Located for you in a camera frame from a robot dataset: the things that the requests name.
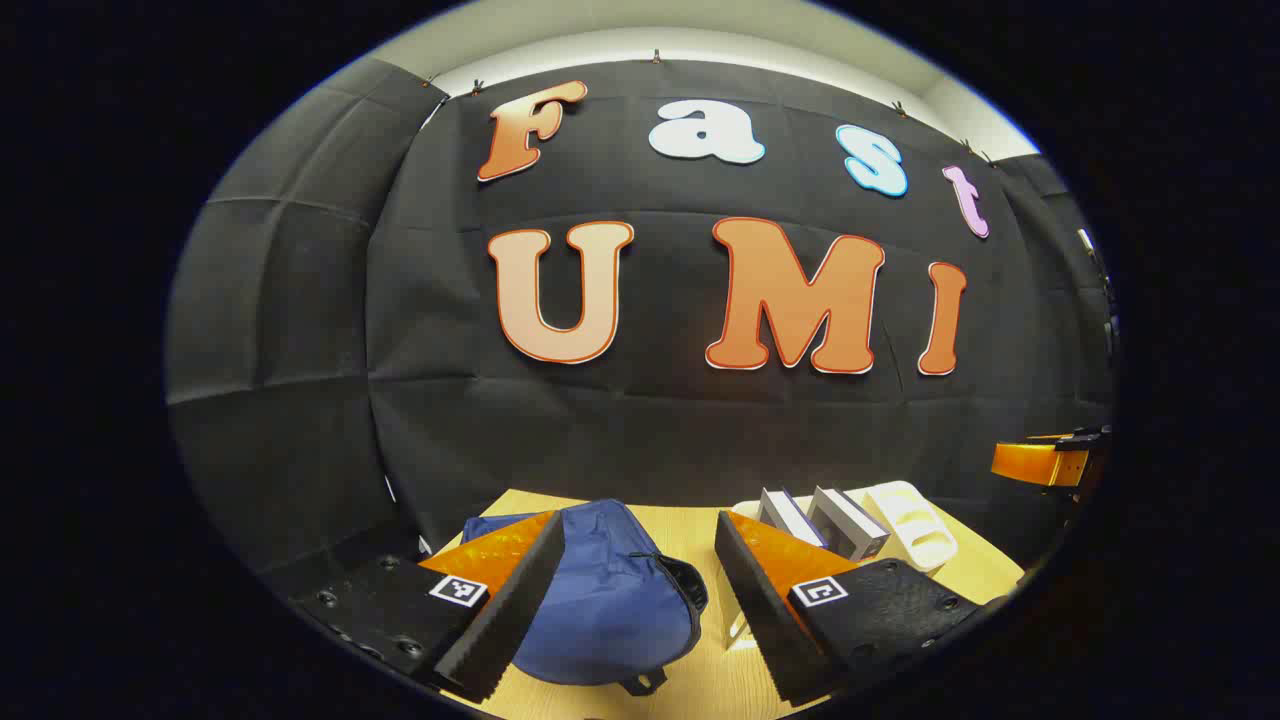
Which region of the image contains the navy blue book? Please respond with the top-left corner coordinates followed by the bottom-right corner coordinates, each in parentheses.
top-left (757, 488), bottom-right (827, 548)

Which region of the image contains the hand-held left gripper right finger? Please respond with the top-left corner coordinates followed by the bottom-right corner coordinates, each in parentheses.
top-left (713, 510), bottom-right (986, 706)

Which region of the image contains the black book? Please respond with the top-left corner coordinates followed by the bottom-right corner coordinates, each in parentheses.
top-left (808, 486), bottom-right (891, 563)

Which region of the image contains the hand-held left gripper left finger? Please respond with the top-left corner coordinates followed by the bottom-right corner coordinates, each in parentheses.
top-left (290, 510), bottom-right (566, 704)

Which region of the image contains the white bookshelf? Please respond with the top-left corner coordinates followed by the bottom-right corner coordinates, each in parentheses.
top-left (725, 480), bottom-right (959, 653)

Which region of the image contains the blue schoolbag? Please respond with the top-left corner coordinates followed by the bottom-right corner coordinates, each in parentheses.
top-left (460, 498), bottom-right (709, 698)

